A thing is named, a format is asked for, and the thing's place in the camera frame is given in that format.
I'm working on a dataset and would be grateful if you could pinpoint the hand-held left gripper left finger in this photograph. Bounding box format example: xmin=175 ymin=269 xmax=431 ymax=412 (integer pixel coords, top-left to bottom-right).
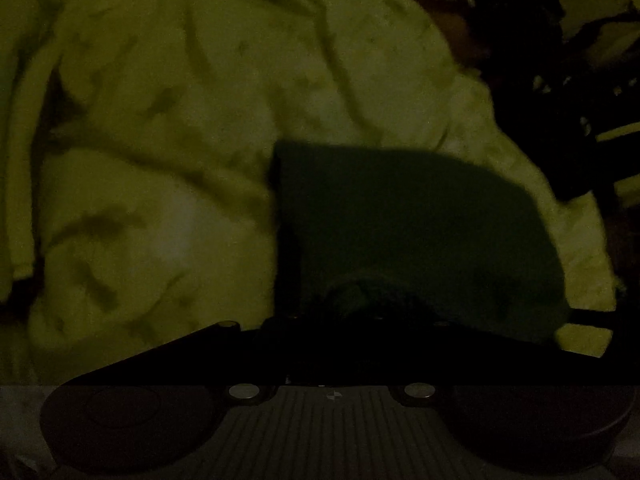
xmin=62 ymin=316 xmax=303 ymax=387

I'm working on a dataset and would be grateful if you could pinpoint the yellow-green leaf print blanket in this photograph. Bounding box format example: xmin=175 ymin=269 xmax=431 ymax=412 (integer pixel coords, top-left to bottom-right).
xmin=0 ymin=0 xmax=626 ymax=387

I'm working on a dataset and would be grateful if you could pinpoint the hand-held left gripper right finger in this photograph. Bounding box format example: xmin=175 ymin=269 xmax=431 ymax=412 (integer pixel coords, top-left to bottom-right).
xmin=325 ymin=309 xmax=636 ymax=387

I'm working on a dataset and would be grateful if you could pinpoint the white sheet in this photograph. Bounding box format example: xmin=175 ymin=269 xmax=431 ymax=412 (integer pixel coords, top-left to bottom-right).
xmin=0 ymin=385 xmax=56 ymax=480

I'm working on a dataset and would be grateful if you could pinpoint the dark patterned bedding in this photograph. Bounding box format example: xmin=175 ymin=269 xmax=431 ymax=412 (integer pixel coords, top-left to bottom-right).
xmin=390 ymin=0 xmax=640 ymax=211

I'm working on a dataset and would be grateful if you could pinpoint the dark green small garment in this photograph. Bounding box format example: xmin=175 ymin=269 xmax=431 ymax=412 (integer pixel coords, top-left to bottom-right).
xmin=269 ymin=139 xmax=572 ymax=347

